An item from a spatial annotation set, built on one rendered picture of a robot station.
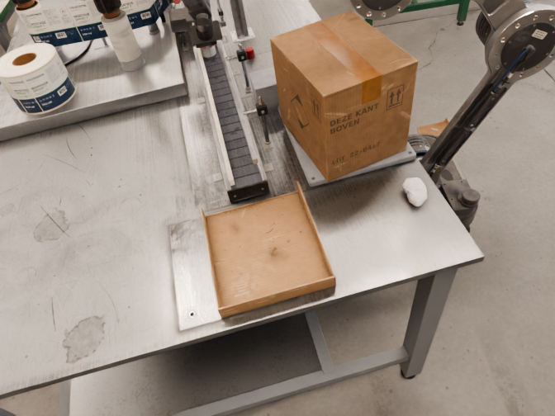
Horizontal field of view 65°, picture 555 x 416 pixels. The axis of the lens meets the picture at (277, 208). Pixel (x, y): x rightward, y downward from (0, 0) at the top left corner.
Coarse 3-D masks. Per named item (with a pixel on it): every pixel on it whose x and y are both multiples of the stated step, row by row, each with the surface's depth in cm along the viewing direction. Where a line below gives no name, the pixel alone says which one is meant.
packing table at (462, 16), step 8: (416, 0) 303; (440, 0) 299; (448, 0) 298; (456, 0) 299; (464, 0) 298; (408, 8) 300; (416, 8) 301; (424, 8) 301; (464, 8) 303; (464, 16) 307
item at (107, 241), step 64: (64, 0) 219; (256, 0) 192; (192, 64) 164; (256, 64) 158; (64, 128) 147; (128, 128) 143; (192, 128) 139; (256, 128) 135; (0, 192) 130; (64, 192) 127; (128, 192) 123; (192, 192) 120; (320, 192) 114; (384, 192) 112; (0, 256) 114; (64, 256) 111; (128, 256) 109; (192, 256) 106; (384, 256) 99; (448, 256) 97; (0, 320) 101; (64, 320) 99; (128, 320) 97; (192, 320) 95; (256, 320) 93; (0, 384) 91
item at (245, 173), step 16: (208, 64) 153; (224, 80) 145; (224, 96) 139; (224, 112) 134; (224, 128) 129; (240, 128) 128; (240, 144) 123; (240, 160) 119; (240, 176) 115; (256, 176) 114
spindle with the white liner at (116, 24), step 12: (96, 0) 138; (108, 0) 138; (120, 0) 143; (108, 12) 141; (120, 12) 144; (108, 24) 143; (120, 24) 144; (108, 36) 149; (120, 36) 147; (132, 36) 150; (120, 48) 150; (132, 48) 151; (120, 60) 154; (132, 60) 154; (144, 60) 159
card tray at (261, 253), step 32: (224, 224) 111; (256, 224) 110; (288, 224) 108; (224, 256) 104; (256, 256) 103; (288, 256) 102; (320, 256) 101; (224, 288) 99; (256, 288) 98; (288, 288) 93; (320, 288) 95
